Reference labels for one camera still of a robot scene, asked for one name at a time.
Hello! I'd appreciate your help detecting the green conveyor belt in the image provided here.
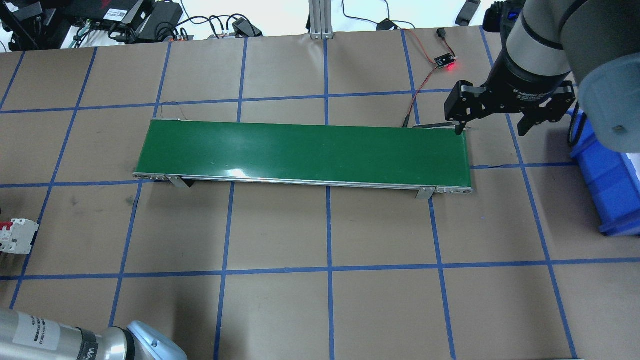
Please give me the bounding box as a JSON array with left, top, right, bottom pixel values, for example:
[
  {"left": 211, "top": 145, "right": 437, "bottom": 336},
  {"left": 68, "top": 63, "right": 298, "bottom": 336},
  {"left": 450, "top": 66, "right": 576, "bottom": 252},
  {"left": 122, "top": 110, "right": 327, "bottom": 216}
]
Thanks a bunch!
[{"left": 132, "top": 118, "right": 474, "bottom": 199}]

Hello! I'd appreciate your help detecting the sensor module with red LED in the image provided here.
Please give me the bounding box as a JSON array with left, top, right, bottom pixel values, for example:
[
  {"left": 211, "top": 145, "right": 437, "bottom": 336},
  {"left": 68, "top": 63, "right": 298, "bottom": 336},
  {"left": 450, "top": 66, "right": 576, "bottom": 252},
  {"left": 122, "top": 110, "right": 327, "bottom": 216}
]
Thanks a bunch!
[{"left": 434, "top": 53, "right": 457, "bottom": 71}]

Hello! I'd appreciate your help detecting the blue plastic bin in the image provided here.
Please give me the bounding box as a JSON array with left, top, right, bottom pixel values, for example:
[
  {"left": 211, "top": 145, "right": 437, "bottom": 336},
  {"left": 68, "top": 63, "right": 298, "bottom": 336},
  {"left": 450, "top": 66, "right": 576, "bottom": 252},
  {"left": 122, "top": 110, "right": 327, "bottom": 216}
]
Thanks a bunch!
[{"left": 570, "top": 112, "right": 640, "bottom": 237}]

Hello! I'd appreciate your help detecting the white red circuit breaker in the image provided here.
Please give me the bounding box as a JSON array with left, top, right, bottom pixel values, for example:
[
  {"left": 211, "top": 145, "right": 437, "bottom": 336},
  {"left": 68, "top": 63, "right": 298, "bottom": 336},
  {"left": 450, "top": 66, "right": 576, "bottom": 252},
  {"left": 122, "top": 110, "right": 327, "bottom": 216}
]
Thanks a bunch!
[{"left": 0, "top": 218, "right": 40, "bottom": 255}]

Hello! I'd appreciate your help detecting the red black sensor wire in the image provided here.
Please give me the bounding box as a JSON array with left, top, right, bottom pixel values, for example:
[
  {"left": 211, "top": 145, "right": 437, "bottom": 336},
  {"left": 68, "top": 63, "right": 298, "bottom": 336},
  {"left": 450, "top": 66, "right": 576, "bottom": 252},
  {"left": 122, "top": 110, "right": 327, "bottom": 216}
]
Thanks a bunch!
[{"left": 402, "top": 29, "right": 457, "bottom": 128}]

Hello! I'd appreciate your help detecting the aluminium frame post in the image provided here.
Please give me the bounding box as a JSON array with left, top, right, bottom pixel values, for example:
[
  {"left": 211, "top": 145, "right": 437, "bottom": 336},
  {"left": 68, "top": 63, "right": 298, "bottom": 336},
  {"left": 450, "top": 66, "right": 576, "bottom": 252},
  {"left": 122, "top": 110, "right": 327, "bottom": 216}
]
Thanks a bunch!
[{"left": 308, "top": 0, "right": 334, "bottom": 40}]

